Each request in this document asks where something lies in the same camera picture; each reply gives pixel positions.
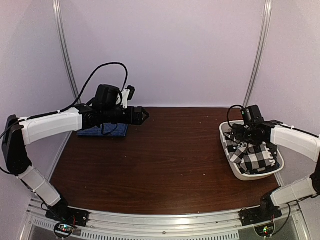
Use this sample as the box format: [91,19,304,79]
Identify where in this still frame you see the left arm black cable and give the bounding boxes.
[62,62,130,113]

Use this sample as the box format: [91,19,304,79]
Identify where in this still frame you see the black white checked shirt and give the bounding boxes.
[222,129,281,175]

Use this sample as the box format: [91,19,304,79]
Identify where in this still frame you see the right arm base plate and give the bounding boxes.
[238,206,282,226]

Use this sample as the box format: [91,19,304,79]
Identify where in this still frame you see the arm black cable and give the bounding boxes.
[62,62,130,113]
[226,104,245,126]

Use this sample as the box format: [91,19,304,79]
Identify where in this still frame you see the folded blue shirt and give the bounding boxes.
[77,123,129,138]

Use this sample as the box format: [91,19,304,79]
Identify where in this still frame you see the aluminium frame post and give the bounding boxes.
[243,0,273,107]
[52,0,81,104]

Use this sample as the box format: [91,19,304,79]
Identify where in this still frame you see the left aluminium frame post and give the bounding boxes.
[52,0,81,104]

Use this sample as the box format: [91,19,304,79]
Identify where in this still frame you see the white plastic basket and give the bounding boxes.
[219,121,285,181]

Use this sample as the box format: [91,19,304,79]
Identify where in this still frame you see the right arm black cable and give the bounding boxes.
[226,104,245,126]

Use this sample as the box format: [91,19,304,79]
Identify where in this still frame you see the front aluminium rail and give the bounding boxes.
[18,197,311,240]

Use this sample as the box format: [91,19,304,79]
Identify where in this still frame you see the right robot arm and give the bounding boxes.
[227,105,320,221]

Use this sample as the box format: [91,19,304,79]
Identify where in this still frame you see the right aluminium frame post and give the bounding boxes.
[243,0,273,107]

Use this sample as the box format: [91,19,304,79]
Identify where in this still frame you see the left small circuit board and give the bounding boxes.
[53,222,76,239]

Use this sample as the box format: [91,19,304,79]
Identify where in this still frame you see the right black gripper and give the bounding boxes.
[230,123,261,146]

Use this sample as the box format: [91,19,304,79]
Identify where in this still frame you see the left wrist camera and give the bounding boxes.
[116,85,136,109]

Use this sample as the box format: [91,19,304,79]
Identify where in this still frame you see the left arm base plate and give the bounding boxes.
[45,207,89,227]

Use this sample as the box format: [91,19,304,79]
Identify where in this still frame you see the small circuit board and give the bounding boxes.
[254,223,275,238]
[53,222,76,239]

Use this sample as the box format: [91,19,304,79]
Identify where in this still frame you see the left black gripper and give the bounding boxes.
[102,105,149,125]

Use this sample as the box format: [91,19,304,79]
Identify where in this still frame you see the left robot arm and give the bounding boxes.
[1,84,150,222]

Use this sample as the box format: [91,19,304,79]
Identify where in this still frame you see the right small circuit board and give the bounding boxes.
[254,223,275,238]

